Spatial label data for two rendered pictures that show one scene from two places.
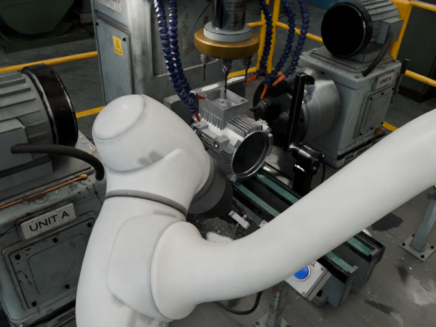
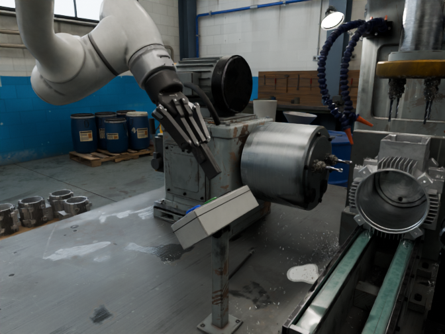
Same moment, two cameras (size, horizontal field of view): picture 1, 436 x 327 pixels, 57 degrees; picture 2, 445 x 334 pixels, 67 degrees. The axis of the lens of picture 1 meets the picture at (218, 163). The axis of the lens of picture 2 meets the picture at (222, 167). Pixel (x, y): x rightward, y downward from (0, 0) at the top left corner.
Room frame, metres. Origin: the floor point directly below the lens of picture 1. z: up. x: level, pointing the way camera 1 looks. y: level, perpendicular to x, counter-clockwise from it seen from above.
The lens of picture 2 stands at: (0.44, -0.73, 1.29)
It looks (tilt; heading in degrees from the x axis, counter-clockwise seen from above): 15 degrees down; 77
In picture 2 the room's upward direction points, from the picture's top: straight up
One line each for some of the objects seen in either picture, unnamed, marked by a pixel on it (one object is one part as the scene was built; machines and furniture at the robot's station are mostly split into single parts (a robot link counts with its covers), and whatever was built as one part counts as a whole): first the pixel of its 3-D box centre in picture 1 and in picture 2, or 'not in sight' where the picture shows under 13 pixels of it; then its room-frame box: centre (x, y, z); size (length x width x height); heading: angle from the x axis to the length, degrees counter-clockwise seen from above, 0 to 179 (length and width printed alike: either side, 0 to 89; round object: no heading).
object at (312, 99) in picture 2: not in sight; (297, 113); (2.99, 4.56, 0.71); 2.21 x 0.95 x 1.43; 129
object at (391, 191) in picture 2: not in sight; (402, 181); (1.14, 0.03, 1.01); 0.15 x 0.02 x 0.15; 132
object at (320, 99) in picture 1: (300, 105); not in sight; (1.29, -0.28, 1.04); 0.41 x 0.25 x 0.25; 132
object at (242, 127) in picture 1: (229, 140); (396, 190); (1.07, -0.03, 1.01); 0.20 x 0.19 x 0.19; 42
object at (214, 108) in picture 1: (222, 108); (404, 152); (1.10, -0.01, 1.11); 0.12 x 0.11 x 0.07; 42
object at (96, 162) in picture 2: not in sight; (112, 135); (-0.09, 5.11, 0.37); 1.20 x 0.80 x 0.74; 34
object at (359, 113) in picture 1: (342, 100); not in sight; (1.46, -0.48, 0.99); 0.35 x 0.31 x 0.37; 132
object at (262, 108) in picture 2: not in sight; (263, 114); (1.49, 2.13, 0.99); 0.24 x 0.22 x 0.24; 129
